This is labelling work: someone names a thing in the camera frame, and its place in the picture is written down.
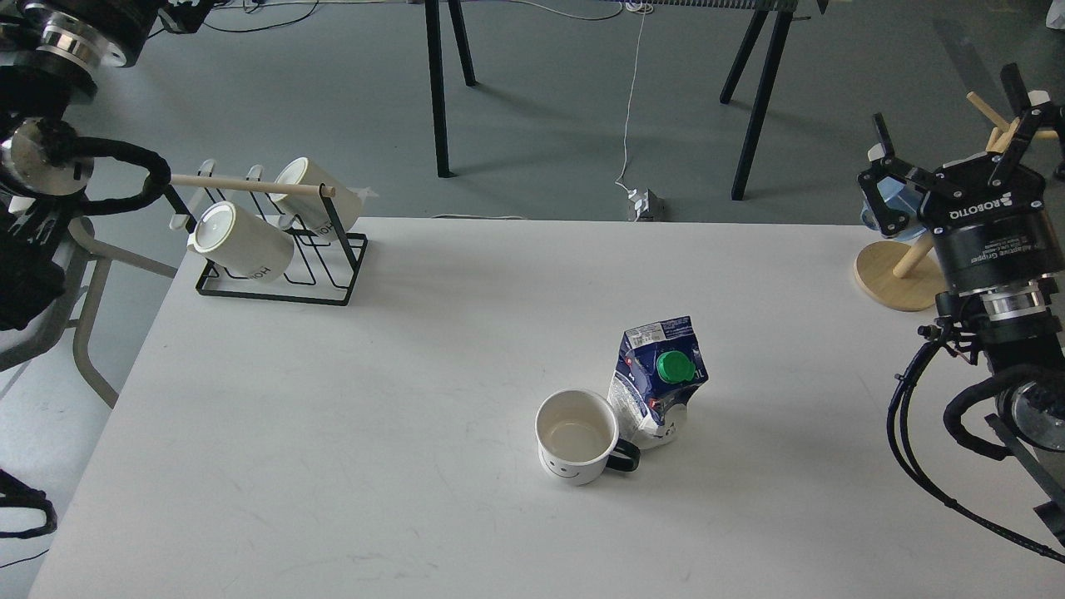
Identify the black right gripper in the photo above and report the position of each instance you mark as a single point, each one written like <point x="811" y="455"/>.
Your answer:
<point x="985" y="213"/>

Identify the blue white milk carton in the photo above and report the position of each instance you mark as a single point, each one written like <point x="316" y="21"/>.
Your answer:
<point x="659" y="367"/>

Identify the white smiley mug black handle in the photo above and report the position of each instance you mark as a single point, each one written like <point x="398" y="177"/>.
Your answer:
<point x="579" y="438"/>

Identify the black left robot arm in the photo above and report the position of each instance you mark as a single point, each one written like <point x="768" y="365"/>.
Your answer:
<point x="54" y="180"/>

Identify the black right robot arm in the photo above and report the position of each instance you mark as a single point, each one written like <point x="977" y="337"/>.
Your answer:
<point x="1017" y="410"/>

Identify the blue cup on tree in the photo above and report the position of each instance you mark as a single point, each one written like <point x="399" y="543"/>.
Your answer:
<point x="897" y="196"/>

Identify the wooden mug tree stand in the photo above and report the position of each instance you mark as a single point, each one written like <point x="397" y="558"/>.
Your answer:
<point x="907" y="276"/>

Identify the black table legs right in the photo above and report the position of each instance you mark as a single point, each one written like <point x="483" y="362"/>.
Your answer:
<point x="784" y="16"/>

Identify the grey power socket box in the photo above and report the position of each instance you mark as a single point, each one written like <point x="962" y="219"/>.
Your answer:
<point x="645" y="205"/>

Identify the white mug rear on rack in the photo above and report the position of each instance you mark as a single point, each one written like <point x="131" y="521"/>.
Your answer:
<point x="310" y="208"/>

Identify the white mug on rack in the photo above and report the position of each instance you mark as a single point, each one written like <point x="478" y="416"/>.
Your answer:
<point x="310" y="208"/>
<point x="242" y="242"/>

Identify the white mug front on rack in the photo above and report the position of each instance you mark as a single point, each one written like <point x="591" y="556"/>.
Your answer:
<point x="242" y="242"/>

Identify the grey chair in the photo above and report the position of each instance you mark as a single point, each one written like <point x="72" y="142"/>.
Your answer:
<point x="87" y="262"/>

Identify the black wire mug rack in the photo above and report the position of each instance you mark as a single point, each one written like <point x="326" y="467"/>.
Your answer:
<point x="321" y="272"/>

